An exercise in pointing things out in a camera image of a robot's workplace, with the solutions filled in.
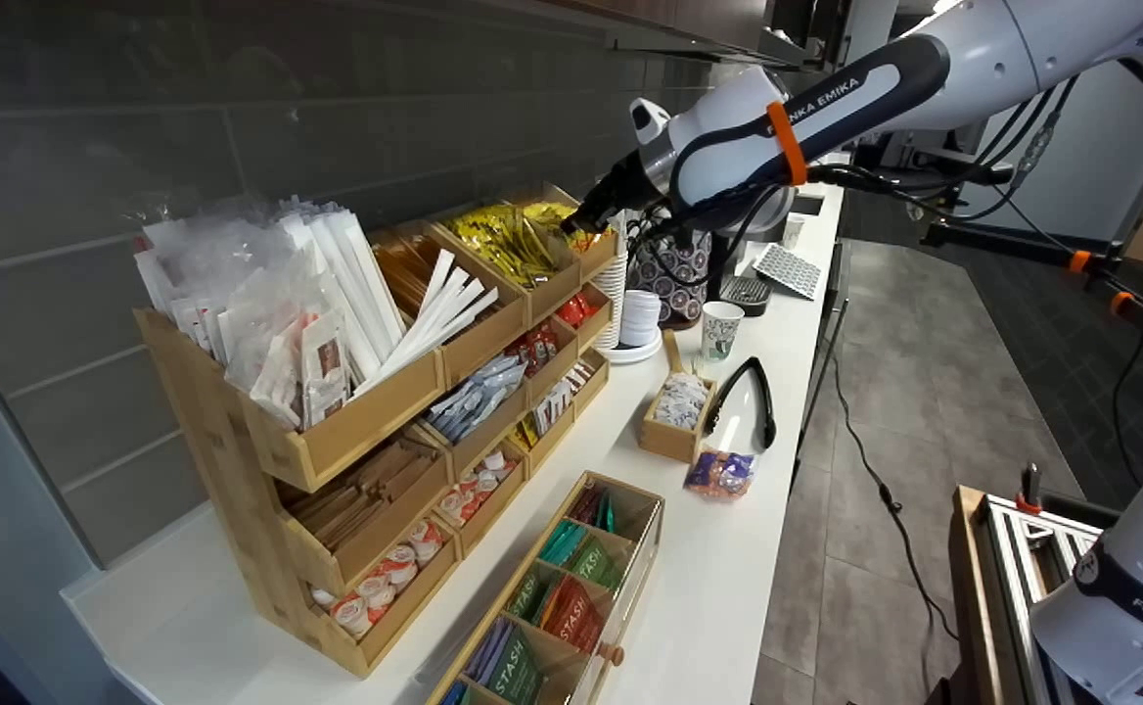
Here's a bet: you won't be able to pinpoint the silver tablet device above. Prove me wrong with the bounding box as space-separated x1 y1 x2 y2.
756 242 823 297

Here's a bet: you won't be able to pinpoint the clear plastic cutlery packets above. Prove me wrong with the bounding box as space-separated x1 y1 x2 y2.
135 201 409 426

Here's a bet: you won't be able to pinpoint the bamboo three-tier condiment rack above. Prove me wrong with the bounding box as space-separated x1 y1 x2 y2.
138 186 618 674

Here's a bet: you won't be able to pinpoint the single paper cup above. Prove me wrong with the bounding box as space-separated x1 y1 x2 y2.
703 302 744 361

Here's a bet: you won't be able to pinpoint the bright yellow sachets pile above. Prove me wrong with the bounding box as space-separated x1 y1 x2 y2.
525 201 603 253

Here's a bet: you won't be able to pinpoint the wooden aluminium frame stand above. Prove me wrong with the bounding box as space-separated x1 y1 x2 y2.
947 484 1099 705

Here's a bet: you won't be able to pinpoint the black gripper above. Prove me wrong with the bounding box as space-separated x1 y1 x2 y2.
560 152 658 234

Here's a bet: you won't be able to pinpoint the black floor cable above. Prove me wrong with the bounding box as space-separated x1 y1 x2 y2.
828 291 965 656

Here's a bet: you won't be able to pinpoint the bamboo tea bag box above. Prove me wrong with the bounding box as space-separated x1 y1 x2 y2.
429 475 665 705

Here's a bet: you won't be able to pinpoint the small bamboo creamer box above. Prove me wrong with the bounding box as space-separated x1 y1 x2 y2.
640 377 714 463

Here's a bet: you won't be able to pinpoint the purple snack packet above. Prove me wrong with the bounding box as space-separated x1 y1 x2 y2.
687 449 756 502

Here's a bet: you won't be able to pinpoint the white wrapped stir sticks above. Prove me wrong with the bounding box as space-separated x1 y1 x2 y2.
382 250 499 377

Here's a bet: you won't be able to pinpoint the orange cable strap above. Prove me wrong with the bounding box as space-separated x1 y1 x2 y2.
763 96 813 186

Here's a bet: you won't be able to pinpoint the red sachets pile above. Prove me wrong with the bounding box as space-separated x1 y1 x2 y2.
555 292 603 327

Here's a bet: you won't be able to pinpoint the black wire pod holder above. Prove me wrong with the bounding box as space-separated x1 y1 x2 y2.
627 224 714 327

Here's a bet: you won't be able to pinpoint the black tongs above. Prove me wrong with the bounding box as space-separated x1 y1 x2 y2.
703 357 781 449

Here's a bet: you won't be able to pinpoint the gold yellow sachets pile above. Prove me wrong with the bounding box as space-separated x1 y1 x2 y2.
451 201 555 291

